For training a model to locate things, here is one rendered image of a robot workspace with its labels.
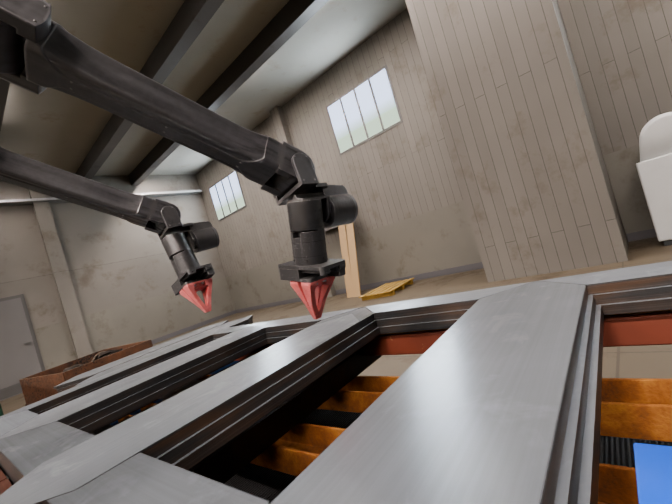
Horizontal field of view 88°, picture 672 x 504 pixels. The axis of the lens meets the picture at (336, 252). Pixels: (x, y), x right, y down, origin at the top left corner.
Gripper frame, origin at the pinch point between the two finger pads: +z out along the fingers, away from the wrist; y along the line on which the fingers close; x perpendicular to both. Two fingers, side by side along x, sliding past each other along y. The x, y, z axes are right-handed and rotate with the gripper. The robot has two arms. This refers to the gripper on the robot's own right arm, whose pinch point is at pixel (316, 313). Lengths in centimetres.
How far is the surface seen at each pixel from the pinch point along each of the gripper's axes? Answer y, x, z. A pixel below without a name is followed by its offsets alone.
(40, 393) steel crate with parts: 369, -13, 130
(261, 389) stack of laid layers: 6.2, 9.0, 11.2
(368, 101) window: 363, -616, -210
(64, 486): 9.3, 35.5, 10.2
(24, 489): 16.1, 38.2, 11.8
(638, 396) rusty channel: -43, -22, 15
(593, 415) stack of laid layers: -38.7, 6.7, 2.2
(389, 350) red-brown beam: 3.0, -27.7, 19.2
